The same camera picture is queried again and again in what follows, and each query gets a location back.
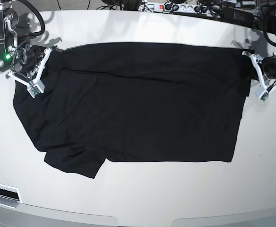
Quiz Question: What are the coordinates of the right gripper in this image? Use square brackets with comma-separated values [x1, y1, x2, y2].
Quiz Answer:
[10, 44, 45, 79]

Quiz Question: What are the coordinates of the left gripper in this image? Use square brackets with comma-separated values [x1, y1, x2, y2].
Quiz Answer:
[261, 55, 276, 80]

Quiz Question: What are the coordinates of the black t-shirt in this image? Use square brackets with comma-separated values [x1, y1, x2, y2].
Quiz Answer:
[13, 43, 253, 178]

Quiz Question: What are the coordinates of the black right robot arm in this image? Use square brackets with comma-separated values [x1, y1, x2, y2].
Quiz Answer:
[0, 0, 45, 80]

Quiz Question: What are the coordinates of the black box behind table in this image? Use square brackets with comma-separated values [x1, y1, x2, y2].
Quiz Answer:
[221, 7, 254, 27]

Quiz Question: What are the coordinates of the white power strip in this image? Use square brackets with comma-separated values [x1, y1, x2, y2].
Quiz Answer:
[138, 1, 221, 17]

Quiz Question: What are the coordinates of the white slotted table fixture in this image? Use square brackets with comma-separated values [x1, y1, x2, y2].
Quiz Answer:
[0, 184, 23, 209]

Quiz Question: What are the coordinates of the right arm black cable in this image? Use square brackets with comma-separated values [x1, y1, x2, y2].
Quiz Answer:
[14, 0, 45, 40]

